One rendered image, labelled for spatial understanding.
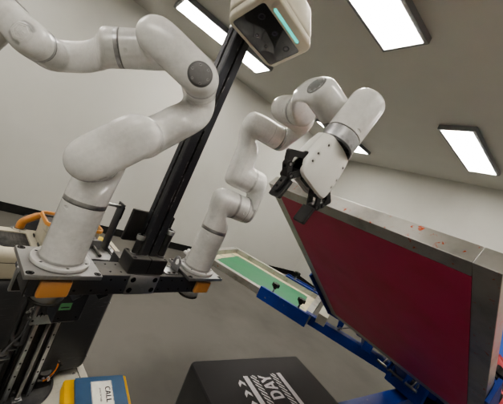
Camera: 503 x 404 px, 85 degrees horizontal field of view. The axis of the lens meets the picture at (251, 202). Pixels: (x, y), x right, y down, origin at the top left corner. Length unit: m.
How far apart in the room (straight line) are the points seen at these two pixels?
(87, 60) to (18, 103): 3.40
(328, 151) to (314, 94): 0.15
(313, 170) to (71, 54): 0.64
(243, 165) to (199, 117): 0.30
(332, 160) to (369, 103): 0.13
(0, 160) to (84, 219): 3.60
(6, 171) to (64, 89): 1.18
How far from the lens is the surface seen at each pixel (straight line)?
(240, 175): 0.95
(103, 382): 0.78
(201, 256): 0.98
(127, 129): 0.62
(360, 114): 0.59
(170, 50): 0.65
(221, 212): 0.94
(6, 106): 4.23
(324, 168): 0.54
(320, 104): 0.64
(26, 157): 4.26
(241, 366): 1.03
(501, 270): 0.55
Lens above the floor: 1.49
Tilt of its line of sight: 3 degrees down
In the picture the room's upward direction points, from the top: 24 degrees clockwise
